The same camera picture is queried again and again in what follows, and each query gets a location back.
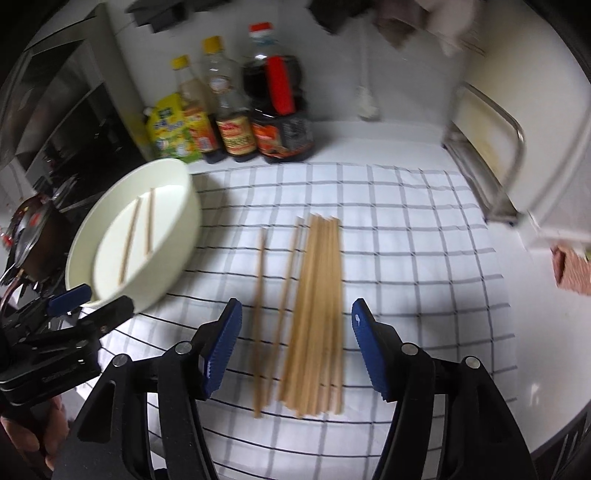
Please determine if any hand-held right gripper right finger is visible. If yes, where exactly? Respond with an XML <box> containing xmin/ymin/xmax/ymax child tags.
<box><xmin>352</xmin><ymin>298</ymin><xmax>539</xmax><ymax>480</ymax></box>

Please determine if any silver microwave oven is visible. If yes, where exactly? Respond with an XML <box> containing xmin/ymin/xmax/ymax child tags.
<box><xmin>0</xmin><ymin>4</ymin><xmax>149</xmax><ymax>197</ymax></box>

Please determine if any white cutting board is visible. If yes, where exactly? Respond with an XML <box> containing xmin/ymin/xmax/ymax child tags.
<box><xmin>455</xmin><ymin>28</ymin><xmax>591</xmax><ymax>250</ymax></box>

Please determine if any cream white round bowl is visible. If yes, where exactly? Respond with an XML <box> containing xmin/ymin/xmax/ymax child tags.
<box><xmin>65</xmin><ymin>158</ymin><xmax>202</xmax><ymax>315</ymax></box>

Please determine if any metal cutting board rack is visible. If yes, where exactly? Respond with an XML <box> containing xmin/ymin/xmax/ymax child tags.
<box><xmin>442</xmin><ymin>83</ymin><xmax>528</xmax><ymax>223</ymax></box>

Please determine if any person's left hand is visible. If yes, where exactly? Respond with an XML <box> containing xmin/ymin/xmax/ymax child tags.
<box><xmin>0</xmin><ymin>396</ymin><xmax>71</xmax><ymax>468</ymax></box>

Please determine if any long wooden chopstick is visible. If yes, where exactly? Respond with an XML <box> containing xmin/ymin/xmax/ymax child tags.
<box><xmin>144</xmin><ymin>187</ymin><xmax>156</xmax><ymax>256</ymax></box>
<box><xmin>264</xmin><ymin>217</ymin><xmax>304</xmax><ymax>381</ymax></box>
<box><xmin>252</xmin><ymin>227</ymin><xmax>269</xmax><ymax>419</ymax></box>
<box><xmin>119</xmin><ymin>196</ymin><xmax>143</xmax><ymax>282</ymax></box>

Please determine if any yellow cap soy sauce bottle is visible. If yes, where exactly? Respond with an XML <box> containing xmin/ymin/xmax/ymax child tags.
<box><xmin>201</xmin><ymin>36</ymin><xmax>259</xmax><ymax>163</ymax></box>

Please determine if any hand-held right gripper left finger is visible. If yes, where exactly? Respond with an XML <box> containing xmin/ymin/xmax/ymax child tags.
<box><xmin>51</xmin><ymin>298</ymin><xmax>243</xmax><ymax>480</ymax></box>

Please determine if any yellow green refill pouch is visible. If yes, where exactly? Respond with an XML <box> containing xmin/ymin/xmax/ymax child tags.
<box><xmin>145</xmin><ymin>92</ymin><xmax>202</xmax><ymax>164</ymax></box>

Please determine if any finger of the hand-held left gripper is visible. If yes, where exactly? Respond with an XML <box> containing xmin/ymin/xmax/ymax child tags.
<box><xmin>68</xmin><ymin>295</ymin><xmax>134</xmax><ymax>346</ymax></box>
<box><xmin>9</xmin><ymin>285</ymin><xmax>92</xmax><ymax>326</ymax></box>

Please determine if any yellow cap pale liquid bottle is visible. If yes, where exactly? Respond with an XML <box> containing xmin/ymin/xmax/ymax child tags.
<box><xmin>172</xmin><ymin>55</ymin><xmax>221</xmax><ymax>163</ymax></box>

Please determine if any dark pot with glass lid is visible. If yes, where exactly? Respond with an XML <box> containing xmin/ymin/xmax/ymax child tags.
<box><xmin>0</xmin><ymin>175</ymin><xmax>93</xmax><ymax>283</ymax></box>

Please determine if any white black checked cloth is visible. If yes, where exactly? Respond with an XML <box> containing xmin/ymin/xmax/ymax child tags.
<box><xmin>99</xmin><ymin>161</ymin><xmax>519</xmax><ymax>480</ymax></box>

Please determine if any white dish brush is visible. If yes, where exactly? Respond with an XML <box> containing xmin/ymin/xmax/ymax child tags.
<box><xmin>355</xmin><ymin>37</ymin><xmax>382</xmax><ymax>122</ymax></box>

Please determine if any large dark red-handled sauce bottle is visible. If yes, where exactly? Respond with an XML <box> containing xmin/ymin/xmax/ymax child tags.
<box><xmin>242</xmin><ymin>23</ymin><xmax>317</xmax><ymax>165</ymax></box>

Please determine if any bundle of wooden chopsticks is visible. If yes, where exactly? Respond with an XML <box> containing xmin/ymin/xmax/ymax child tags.
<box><xmin>277</xmin><ymin>212</ymin><xmax>345</xmax><ymax>419</ymax></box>

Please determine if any reddish brown cloth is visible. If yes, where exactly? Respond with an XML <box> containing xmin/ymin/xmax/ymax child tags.
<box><xmin>551</xmin><ymin>244</ymin><xmax>591</xmax><ymax>297</ymax></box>

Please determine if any dark grey object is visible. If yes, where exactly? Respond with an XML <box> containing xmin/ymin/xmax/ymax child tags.
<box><xmin>126</xmin><ymin>0</ymin><xmax>195</xmax><ymax>34</ymax></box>

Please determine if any pale pink hanging cloth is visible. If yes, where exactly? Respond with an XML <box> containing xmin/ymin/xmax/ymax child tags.
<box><xmin>416</xmin><ymin>0</ymin><xmax>477</xmax><ymax>57</ymax></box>

